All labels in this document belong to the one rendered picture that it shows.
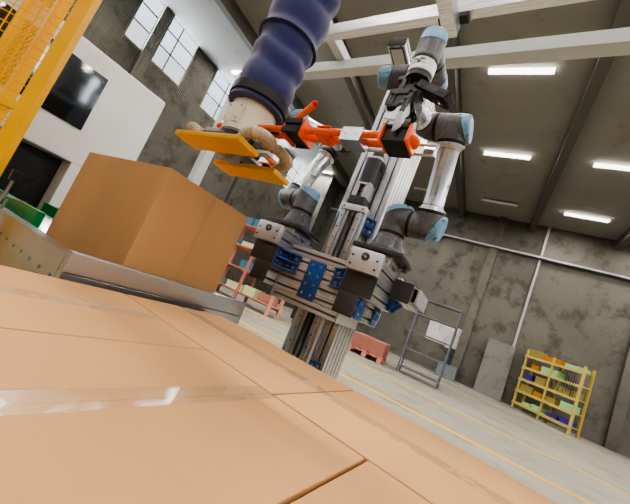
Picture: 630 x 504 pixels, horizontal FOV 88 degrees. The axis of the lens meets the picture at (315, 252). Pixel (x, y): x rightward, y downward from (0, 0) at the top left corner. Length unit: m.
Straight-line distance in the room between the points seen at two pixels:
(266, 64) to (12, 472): 1.22
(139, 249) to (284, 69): 0.79
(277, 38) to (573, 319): 14.07
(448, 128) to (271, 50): 0.74
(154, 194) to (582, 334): 14.31
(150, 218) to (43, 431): 0.86
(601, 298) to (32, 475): 14.99
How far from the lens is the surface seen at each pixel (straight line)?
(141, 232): 1.16
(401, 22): 3.35
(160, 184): 1.18
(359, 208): 1.64
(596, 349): 14.75
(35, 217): 1.80
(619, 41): 3.32
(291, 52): 1.38
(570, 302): 14.80
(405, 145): 0.93
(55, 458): 0.36
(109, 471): 0.35
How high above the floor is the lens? 0.73
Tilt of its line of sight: 8 degrees up
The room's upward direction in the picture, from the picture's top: 22 degrees clockwise
